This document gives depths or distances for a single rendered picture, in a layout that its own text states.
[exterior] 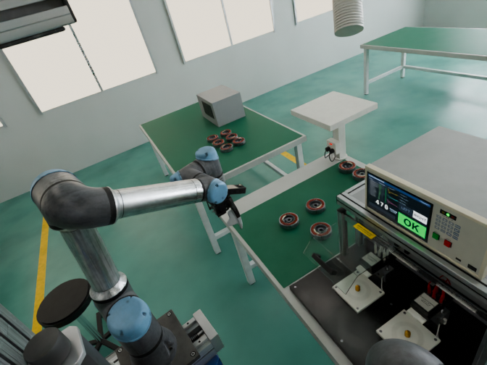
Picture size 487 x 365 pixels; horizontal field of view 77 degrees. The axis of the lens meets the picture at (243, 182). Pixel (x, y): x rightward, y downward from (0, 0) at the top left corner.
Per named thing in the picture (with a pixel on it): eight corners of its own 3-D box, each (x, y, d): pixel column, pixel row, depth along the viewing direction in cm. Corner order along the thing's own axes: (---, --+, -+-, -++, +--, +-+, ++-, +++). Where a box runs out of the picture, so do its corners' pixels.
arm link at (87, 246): (114, 339, 97) (30, 194, 69) (98, 311, 107) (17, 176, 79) (148, 313, 103) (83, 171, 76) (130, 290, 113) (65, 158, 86)
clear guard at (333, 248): (345, 295, 106) (344, 284, 103) (303, 253, 125) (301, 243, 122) (411, 248, 115) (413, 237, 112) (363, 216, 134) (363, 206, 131)
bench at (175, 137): (214, 259, 269) (187, 193, 227) (161, 175, 414) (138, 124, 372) (314, 203, 300) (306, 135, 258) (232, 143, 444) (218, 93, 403)
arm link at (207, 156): (188, 153, 109) (206, 142, 113) (197, 178, 115) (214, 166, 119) (201, 158, 104) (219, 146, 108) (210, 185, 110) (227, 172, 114)
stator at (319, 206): (302, 209, 185) (301, 205, 183) (314, 200, 189) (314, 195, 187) (317, 217, 176) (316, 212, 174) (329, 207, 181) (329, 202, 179)
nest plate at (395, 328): (410, 367, 105) (411, 365, 104) (375, 332, 117) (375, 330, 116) (440, 342, 109) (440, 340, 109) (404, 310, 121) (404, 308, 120)
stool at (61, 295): (67, 396, 201) (13, 354, 170) (67, 335, 240) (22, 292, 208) (146, 348, 216) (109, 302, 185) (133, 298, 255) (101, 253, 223)
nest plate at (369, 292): (357, 313, 124) (357, 312, 123) (332, 288, 136) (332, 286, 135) (385, 294, 128) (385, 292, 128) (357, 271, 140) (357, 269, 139)
